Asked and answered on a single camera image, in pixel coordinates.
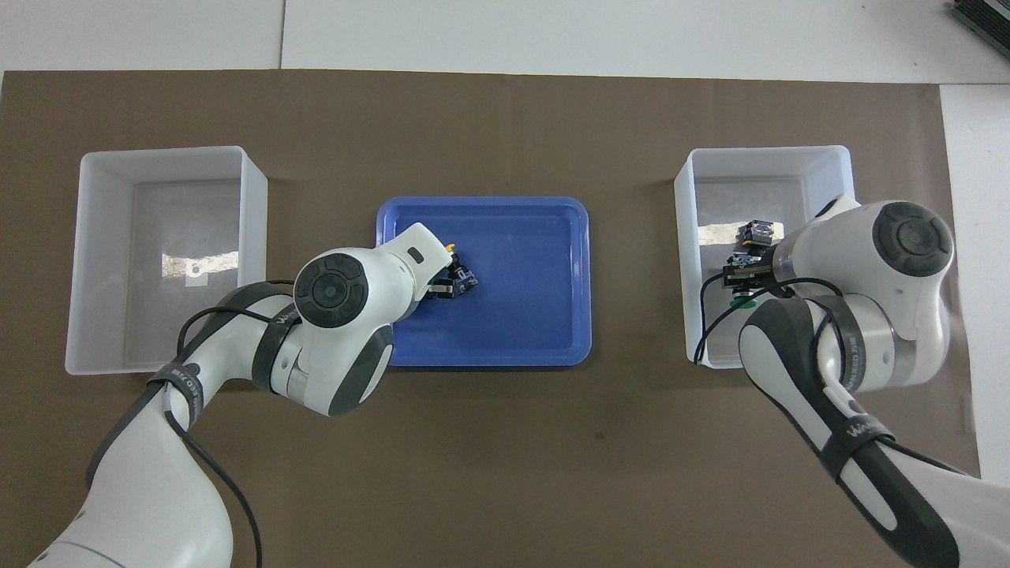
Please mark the translucent white plastic box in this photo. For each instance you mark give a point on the translucent white plastic box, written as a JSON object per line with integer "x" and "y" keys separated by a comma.
{"x": 99, "y": 237}
{"x": 694, "y": 237}

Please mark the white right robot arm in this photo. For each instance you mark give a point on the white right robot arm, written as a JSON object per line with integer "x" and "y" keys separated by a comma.
{"x": 907, "y": 237}

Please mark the green push button switch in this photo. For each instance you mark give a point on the green push button switch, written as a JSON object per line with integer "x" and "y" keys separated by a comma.
{"x": 761, "y": 233}
{"x": 742, "y": 300}

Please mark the yellow push button switch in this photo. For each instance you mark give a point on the yellow push button switch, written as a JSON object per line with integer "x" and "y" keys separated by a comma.
{"x": 467, "y": 278}

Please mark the dark grey ribbed device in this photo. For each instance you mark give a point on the dark grey ribbed device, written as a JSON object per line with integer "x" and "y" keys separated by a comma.
{"x": 986, "y": 17}

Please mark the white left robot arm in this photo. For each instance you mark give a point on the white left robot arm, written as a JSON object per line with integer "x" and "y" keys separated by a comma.
{"x": 339, "y": 292}

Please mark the brown paper table mat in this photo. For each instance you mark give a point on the brown paper table mat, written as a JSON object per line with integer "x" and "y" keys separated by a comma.
{"x": 505, "y": 473}

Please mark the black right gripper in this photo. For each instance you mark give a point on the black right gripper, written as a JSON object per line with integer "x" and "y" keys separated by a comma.
{"x": 764, "y": 276}

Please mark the blue plastic tray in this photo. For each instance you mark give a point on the blue plastic tray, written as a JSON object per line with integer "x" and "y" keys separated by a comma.
{"x": 521, "y": 315}

